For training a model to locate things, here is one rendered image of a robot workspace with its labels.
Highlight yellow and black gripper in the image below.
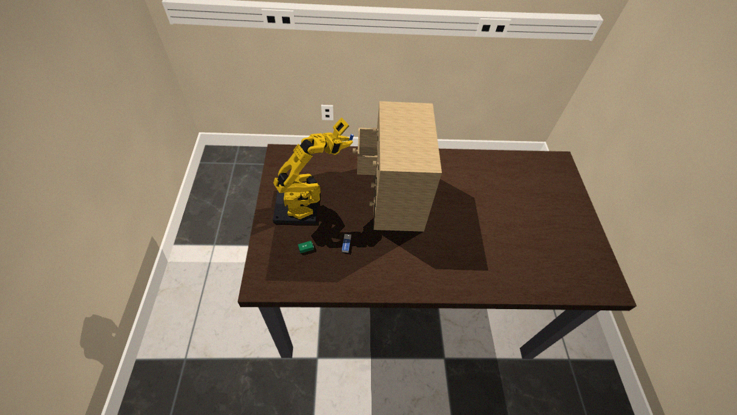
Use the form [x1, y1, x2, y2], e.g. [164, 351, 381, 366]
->
[323, 118, 353, 155]

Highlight wooden chest of drawers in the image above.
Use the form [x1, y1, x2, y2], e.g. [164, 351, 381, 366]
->
[374, 101, 442, 232]

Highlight blue and white eraser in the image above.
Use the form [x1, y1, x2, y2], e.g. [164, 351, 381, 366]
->
[342, 234, 351, 253]

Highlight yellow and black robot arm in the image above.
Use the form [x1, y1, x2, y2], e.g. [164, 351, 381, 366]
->
[274, 133, 327, 219]

